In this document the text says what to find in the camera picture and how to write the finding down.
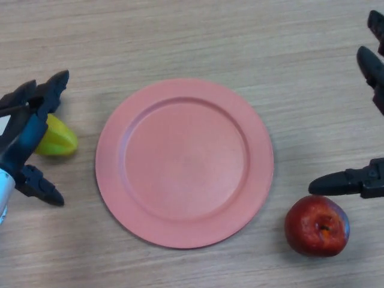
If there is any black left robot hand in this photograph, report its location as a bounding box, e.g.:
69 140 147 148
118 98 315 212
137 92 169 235
0 70 70 207

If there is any pink round plate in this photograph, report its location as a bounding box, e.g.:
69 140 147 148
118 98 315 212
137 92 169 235
95 78 274 250

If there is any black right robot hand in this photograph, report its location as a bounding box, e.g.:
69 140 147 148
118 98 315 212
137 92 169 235
308 10 384 199

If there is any yellow green starfruit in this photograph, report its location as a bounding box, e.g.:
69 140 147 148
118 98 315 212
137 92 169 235
33 113 79 158

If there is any red apple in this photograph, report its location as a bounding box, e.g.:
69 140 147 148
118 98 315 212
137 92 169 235
284 194 350 257

